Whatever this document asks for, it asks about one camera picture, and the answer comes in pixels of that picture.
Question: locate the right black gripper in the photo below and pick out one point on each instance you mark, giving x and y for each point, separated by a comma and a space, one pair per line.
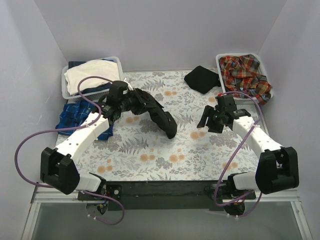
210, 120

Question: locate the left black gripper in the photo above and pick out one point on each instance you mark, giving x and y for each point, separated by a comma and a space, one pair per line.
144, 100

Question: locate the black long sleeve shirt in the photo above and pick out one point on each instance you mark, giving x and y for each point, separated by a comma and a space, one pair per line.
143, 102

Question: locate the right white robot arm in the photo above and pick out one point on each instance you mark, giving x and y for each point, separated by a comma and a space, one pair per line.
277, 168

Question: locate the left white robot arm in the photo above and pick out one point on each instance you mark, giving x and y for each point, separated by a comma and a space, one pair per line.
57, 167

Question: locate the folded black shirt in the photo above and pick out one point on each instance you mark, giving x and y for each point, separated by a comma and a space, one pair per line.
202, 79

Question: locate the cream white folded shirt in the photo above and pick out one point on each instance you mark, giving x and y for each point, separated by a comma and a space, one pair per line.
100, 67

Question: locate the blue plaid shirt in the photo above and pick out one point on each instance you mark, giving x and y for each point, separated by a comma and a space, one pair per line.
73, 115

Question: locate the floral patterned table mat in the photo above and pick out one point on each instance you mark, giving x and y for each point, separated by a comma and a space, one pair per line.
139, 151

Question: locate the red plaid shirt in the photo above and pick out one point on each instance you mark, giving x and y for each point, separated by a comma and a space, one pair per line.
246, 77

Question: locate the right white plastic basket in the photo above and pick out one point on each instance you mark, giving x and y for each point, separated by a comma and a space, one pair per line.
220, 62

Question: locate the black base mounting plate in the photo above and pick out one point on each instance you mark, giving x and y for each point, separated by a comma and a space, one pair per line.
163, 195

